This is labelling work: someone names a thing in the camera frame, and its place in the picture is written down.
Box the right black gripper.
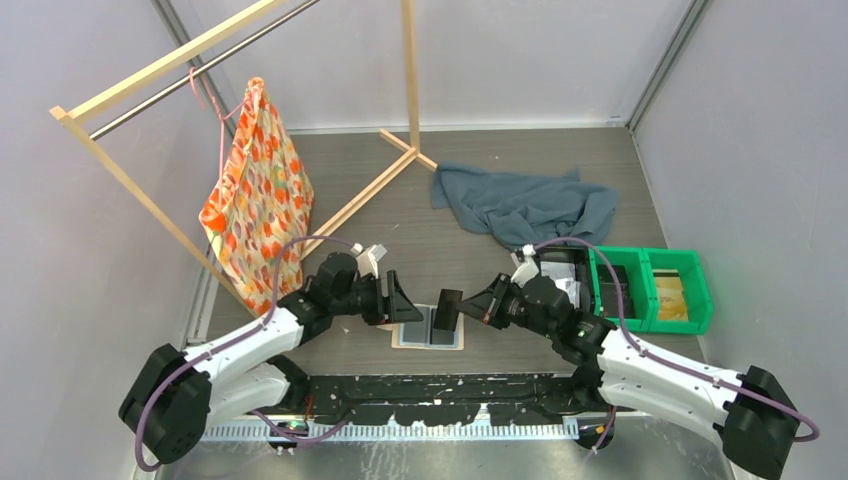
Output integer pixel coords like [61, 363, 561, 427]
[457, 273, 557, 340]

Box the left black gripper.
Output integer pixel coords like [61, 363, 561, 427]
[330, 269, 422, 325]

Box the black VIP credit card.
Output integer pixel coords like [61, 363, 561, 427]
[399, 305, 431, 346]

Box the beige leather card holder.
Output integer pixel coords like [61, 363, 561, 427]
[379, 304, 464, 351]

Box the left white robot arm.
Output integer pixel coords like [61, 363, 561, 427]
[118, 244, 423, 472]

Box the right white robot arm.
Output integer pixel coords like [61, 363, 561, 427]
[458, 247, 801, 479]

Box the black tray with cards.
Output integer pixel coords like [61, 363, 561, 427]
[535, 245, 597, 313]

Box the blue grey cloth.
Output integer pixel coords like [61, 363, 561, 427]
[431, 162, 620, 249]

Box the orange floral fabric bag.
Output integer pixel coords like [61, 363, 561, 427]
[199, 77, 314, 315]

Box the green plastic bin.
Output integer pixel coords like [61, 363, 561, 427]
[589, 246, 714, 335]

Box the metal hanging rod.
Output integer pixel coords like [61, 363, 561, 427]
[89, 0, 320, 141]

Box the wooden clothes rack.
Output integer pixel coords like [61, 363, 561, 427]
[49, 0, 440, 303]

